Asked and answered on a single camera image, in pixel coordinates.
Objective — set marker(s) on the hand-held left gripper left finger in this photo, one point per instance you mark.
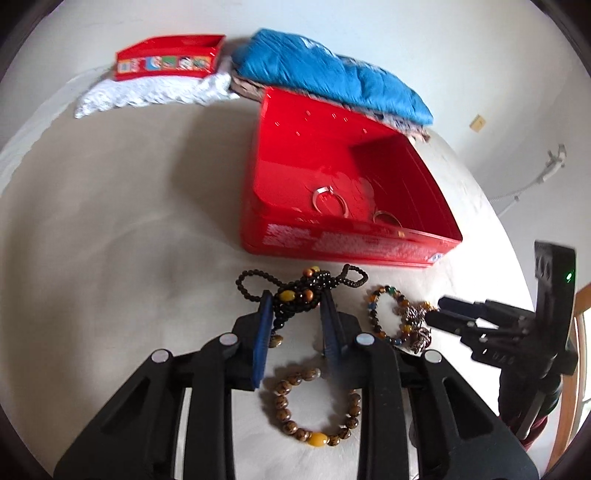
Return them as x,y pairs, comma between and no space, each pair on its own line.
261,344

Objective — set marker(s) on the dark red cloth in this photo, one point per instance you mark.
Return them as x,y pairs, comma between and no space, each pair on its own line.
535,424

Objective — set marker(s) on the white lace cloth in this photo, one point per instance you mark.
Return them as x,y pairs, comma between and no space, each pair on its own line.
152,92

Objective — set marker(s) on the wooden furniture edge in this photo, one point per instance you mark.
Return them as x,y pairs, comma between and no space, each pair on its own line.
570,392

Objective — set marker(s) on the red tin box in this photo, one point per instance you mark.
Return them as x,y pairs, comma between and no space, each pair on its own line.
323,184

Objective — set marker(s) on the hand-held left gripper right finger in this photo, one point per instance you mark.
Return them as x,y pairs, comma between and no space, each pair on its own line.
328,328

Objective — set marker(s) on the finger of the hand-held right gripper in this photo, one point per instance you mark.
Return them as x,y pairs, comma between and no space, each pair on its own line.
461,305
445,320

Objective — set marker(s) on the patterned folded cloth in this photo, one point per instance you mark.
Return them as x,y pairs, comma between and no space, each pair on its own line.
249,87

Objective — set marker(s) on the blue folded cloth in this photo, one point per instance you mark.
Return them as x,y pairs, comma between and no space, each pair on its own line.
323,69

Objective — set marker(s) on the red tin lid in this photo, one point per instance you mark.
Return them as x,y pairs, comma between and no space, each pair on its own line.
161,62

